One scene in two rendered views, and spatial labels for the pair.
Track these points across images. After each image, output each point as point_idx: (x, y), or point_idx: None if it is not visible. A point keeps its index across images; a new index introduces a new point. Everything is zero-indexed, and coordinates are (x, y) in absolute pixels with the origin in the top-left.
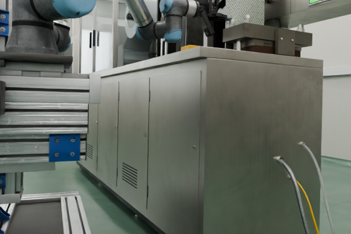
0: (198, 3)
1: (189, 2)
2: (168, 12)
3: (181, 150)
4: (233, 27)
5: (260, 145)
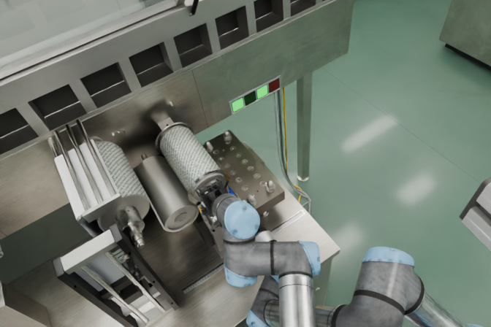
0: (264, 227)
1: (275, 239)
2: None
3: None
4: (267, 202)
5: None
